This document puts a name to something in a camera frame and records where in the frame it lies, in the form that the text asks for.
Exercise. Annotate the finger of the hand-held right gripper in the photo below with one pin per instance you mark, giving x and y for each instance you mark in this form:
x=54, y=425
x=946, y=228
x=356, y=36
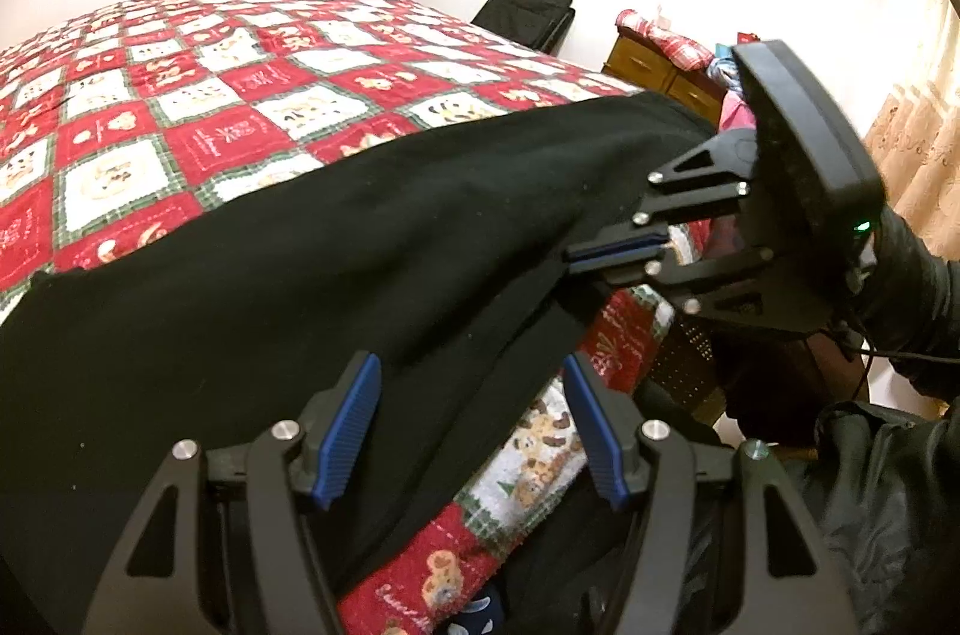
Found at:
x=720, y=275
x=697, y=204

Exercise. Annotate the beige patterned curtain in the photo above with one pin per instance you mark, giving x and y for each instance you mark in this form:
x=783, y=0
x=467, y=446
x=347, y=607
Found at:
x=919, y=170

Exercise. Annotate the red checked cloth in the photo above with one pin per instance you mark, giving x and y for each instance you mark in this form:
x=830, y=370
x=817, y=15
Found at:
x=667, y=39

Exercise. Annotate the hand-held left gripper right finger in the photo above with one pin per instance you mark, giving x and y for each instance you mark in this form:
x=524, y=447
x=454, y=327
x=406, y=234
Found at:
x=600, y=432

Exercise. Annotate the black suitcase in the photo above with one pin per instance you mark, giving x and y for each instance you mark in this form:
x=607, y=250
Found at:
x=525, y=9

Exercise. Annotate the red checked printed bedspread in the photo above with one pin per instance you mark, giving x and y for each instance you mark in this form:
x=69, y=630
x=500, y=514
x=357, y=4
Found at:
x=187, y=80

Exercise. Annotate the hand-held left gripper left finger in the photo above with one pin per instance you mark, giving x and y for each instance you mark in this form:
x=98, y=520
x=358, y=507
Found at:
x=349, y=432

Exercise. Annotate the brown wooden cabinet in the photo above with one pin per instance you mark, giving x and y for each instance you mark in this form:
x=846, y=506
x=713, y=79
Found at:
x=660, y=73

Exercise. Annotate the person's right forearm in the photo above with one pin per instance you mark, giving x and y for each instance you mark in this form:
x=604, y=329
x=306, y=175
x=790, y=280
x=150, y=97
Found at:
x=911, y=290

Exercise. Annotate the black pants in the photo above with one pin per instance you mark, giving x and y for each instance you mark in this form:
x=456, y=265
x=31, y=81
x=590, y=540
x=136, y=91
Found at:
x=300, y=245

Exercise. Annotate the person's dark jacket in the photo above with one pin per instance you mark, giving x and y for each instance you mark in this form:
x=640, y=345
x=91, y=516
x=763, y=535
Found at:
x=885, y=515

